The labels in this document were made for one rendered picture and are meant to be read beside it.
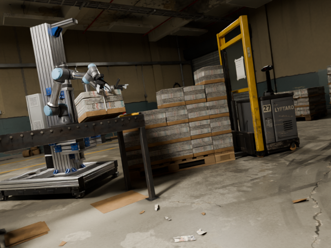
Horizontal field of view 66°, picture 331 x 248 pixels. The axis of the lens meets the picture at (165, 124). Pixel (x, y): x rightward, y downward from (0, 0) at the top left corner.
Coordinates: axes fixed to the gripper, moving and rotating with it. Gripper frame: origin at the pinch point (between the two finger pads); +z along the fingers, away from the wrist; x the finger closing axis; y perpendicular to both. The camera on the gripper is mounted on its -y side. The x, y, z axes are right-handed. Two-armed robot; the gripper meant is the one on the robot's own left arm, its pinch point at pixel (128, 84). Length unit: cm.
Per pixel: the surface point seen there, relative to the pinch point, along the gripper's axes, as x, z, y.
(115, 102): 119, -14, 13
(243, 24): 40, 155, -56
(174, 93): 40, 56, 19
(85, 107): 133, -40, 13
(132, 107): -692, 2, 104
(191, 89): 38, 79, 16
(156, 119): 48, 28, 47
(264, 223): 225, 71, 94
